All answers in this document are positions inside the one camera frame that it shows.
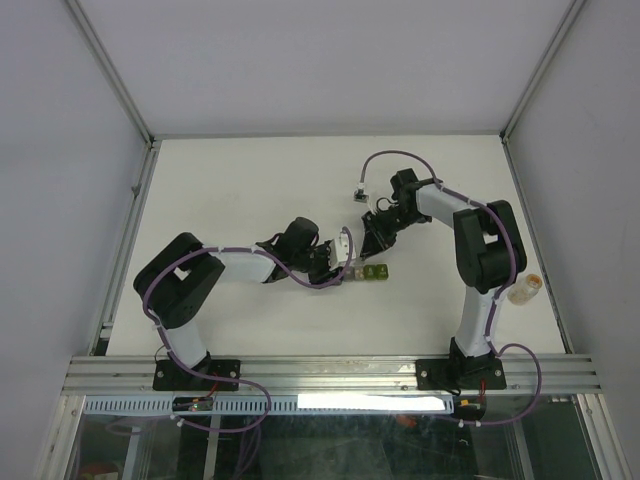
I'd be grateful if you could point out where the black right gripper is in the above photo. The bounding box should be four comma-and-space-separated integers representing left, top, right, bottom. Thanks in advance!
359, 204, 425, 260

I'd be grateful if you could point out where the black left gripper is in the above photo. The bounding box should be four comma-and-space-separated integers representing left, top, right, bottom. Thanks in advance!
293, 240, 344, 288

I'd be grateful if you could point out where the weekly pill organizer strip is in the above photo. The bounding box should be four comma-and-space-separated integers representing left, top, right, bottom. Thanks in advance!
343, 263, 389, 282

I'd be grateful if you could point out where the clear glass pill bottle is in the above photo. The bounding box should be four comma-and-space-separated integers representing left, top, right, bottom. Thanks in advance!
507, 274, 543, 306

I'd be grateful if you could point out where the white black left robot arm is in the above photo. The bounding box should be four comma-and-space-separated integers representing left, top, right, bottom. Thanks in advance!
133, 217, 355, 391

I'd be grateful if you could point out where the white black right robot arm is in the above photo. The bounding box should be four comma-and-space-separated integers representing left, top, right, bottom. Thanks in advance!
360, 169, 527, 393

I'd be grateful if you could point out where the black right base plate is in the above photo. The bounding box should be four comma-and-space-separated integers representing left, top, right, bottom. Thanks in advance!
415, 358, 507, 392

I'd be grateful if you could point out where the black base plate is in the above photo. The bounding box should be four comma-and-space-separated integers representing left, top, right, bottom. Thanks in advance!
415, 358, 507, 392
152, 358, 241, 392

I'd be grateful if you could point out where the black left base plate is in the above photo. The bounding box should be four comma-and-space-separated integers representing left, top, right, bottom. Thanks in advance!
152, 358, 241, 392

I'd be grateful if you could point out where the aluminium mounting rail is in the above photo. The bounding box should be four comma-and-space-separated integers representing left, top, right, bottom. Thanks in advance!
62, 354, 602, 396

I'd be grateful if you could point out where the grey slotted cable duct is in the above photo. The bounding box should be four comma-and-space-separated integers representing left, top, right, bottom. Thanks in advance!
84, 393, 454, 417

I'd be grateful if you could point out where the aluminium frame post right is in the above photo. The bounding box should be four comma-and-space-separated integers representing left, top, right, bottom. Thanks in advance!
499, 0, 589, 143

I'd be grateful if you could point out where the aluminium frame post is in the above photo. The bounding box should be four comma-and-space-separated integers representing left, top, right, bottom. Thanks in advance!
62, 0, 156, 148
499, 0, 589, 143

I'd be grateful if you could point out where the aluminium frame post left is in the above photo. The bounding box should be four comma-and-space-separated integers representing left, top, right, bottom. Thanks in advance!
62, 0, 156, 148

